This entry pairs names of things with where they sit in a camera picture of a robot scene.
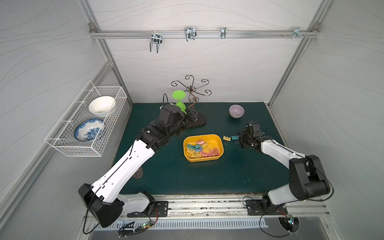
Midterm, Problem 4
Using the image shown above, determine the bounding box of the teal binder clip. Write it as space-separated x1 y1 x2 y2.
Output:
231 136 240 144

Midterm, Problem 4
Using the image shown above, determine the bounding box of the yellow binder clip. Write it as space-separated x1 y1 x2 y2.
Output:
223 136 232 145

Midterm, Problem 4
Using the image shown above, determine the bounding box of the green plastic goblet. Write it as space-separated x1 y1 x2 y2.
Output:
172 90 187 114

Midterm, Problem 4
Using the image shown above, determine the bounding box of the bronze wire cup stand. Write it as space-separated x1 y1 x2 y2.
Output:
171 75 212 129

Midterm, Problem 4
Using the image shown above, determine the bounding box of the yellow plastic storage box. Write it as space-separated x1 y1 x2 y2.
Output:
183 134 224 163

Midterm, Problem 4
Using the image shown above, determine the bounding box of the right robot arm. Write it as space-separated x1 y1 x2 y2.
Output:
238 122 334 212

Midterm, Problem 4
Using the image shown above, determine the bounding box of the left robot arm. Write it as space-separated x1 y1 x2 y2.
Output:
78 104 198 228

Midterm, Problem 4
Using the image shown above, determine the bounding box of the lilac small bowl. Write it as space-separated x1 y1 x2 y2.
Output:
229 105 245 119

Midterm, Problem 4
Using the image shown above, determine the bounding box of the white ceramic bowl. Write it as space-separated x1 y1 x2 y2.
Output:
88 96 116 118

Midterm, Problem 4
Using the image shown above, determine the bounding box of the blue patterned ceramic bowl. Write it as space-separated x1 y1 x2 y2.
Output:
74 119 105 142

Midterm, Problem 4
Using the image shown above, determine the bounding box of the metal double hook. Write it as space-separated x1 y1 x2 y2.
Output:
150 33 163 53

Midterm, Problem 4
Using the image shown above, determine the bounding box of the metal loop hook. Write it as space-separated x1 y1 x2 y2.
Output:
185 27 197 42

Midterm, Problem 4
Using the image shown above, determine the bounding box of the round black controller board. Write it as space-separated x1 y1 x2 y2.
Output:
278 217 301 234

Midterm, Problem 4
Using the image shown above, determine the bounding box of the small metal hook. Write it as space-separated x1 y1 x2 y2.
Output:
221 27 227 39

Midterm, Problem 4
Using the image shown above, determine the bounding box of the metal corner hook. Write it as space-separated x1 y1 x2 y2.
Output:
282 28 307 39

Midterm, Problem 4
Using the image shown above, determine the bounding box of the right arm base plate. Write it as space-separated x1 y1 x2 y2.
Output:
244 199 288 216

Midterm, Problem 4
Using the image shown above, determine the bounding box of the aluminium front rail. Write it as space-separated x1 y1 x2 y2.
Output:
83 194 331 221

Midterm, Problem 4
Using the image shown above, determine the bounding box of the aluminium rail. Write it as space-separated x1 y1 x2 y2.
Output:
83 194 331 221
90 30 321 40

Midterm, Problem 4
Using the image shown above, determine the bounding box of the white wire wall basket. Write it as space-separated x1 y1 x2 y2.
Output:
45 81 127 157

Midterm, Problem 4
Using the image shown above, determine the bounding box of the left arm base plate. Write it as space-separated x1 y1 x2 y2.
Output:
127 201 169 219

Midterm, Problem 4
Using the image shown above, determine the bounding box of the aluminium top rail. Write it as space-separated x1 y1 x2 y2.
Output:
90 30 321 40

